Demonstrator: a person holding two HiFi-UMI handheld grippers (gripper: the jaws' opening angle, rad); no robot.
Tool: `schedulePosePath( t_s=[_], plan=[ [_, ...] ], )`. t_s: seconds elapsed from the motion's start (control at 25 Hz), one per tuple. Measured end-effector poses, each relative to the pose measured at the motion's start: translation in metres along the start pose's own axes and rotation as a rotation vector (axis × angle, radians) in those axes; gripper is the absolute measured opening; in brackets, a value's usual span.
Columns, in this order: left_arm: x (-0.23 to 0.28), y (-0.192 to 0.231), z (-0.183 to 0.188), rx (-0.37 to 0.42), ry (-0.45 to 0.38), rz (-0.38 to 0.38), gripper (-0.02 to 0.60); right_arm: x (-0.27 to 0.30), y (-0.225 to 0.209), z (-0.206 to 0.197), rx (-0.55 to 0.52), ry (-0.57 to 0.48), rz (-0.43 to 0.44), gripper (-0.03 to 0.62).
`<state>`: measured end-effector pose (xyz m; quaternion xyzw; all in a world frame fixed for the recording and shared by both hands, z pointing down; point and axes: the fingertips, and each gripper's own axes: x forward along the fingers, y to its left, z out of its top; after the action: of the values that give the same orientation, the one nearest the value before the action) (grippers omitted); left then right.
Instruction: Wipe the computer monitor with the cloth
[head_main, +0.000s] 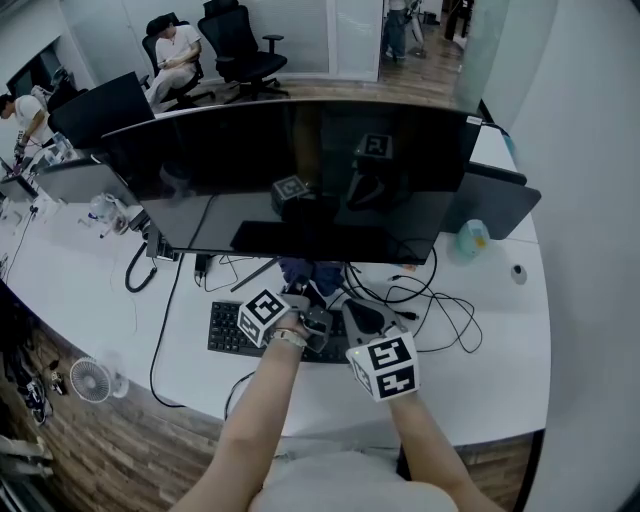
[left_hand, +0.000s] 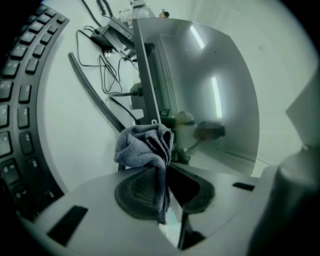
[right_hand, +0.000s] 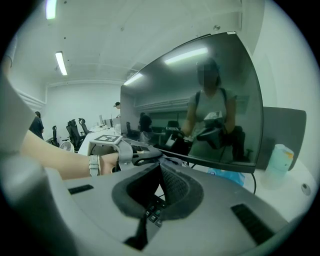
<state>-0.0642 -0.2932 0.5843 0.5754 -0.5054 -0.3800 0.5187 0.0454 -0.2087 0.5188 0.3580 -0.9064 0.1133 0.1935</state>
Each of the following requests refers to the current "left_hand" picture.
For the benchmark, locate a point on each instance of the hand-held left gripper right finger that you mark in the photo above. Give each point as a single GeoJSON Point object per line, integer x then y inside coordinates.
{"type": "Point", "coordinates": [225, 200]}

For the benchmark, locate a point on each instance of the clear plastic bottle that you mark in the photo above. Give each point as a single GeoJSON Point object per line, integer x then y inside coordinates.
{"type": "Point", "coordinates": [132, 15]}

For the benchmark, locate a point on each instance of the black plug adapter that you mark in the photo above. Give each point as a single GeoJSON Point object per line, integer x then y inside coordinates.
{"type": "Point", "coordinates": [102, 40]}

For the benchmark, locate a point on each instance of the large curved black monitor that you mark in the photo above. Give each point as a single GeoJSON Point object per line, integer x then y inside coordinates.
{"type": "Point", "coordinates": [212, 62]}

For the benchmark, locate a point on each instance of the blue cloth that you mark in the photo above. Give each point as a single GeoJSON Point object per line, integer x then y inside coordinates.
{"type": "Point", "coordinates": [142, 147]}

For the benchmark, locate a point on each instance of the black keyboard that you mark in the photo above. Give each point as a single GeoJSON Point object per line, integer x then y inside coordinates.
{"type": "Point", "coordinates": [22, 100]}

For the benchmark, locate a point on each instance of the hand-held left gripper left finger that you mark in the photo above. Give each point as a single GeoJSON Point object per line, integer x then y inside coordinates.
{"type": "Point", "coordinates": [95, 212]}

